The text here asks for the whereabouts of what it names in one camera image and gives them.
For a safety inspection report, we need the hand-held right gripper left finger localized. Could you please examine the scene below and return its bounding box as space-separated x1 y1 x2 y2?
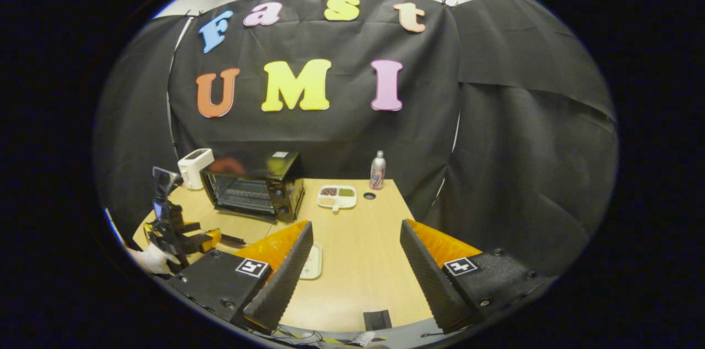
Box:
168 220 314 333

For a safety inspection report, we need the cream plate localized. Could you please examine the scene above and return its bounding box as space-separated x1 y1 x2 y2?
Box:
299 243 323 280

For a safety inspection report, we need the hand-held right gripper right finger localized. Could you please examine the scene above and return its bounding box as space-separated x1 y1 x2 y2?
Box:
400 219 557 333

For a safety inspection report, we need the black electric oven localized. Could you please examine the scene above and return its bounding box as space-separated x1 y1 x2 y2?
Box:
199 151 305 246

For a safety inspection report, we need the silver spray bottle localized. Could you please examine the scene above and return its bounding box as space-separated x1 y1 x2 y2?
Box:
370 151 386 190

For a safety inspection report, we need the black bracket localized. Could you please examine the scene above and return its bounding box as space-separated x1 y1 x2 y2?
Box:
364 310 393 331

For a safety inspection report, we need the white divided grain tray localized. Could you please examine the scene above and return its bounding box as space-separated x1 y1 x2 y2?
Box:
317 184 357 212

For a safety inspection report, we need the white toaster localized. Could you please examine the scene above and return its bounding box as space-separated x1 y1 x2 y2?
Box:
177 148 215 190

